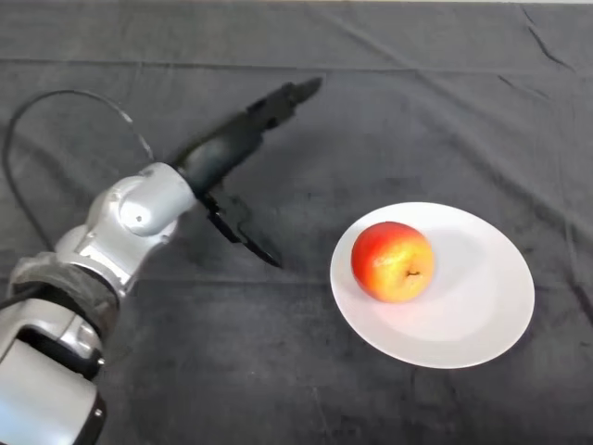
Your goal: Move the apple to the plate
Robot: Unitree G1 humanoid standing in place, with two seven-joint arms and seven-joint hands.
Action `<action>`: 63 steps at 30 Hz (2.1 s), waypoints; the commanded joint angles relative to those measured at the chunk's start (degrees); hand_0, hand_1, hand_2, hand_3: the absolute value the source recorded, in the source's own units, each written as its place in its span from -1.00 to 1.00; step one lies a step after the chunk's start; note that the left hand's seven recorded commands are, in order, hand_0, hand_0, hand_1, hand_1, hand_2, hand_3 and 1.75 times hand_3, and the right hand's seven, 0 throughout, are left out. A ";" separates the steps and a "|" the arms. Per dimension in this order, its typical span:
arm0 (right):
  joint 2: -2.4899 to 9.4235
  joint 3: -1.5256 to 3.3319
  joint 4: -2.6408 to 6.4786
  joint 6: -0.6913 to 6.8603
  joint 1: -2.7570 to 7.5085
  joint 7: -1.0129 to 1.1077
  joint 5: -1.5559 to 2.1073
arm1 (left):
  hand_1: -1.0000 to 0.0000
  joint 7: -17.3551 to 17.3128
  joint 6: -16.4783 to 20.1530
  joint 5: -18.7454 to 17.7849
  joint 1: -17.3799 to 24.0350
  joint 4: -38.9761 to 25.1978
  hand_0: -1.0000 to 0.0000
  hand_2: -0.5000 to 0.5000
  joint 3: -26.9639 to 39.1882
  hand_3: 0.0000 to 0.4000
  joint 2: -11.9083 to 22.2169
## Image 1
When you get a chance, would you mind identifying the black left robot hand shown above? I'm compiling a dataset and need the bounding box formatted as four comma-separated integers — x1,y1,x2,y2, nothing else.
167,76,324,269

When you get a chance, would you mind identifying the red yellow apple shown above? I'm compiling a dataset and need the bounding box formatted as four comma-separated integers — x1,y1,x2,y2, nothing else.
350,221,435,304

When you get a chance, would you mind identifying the white round plate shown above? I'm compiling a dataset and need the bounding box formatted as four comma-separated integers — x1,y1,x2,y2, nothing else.
329,201,536,370

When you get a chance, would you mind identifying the black cloth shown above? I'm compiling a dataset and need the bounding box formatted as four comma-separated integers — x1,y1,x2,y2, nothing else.
0,0,593,445

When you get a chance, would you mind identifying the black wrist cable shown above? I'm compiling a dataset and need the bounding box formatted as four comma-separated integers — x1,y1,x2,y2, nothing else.
1,89,154,307

